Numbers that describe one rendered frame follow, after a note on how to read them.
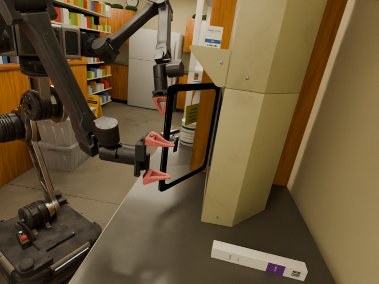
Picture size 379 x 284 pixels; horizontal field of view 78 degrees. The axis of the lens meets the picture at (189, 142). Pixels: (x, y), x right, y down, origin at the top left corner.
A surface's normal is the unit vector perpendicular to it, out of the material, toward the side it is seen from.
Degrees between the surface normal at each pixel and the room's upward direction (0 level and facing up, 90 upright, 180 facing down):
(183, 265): 0
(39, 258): 0
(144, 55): 90
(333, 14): 90
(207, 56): 90
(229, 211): 90
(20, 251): 0
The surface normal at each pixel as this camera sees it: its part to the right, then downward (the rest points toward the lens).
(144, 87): -0.12, 0.35
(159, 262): 0.13, -0.92
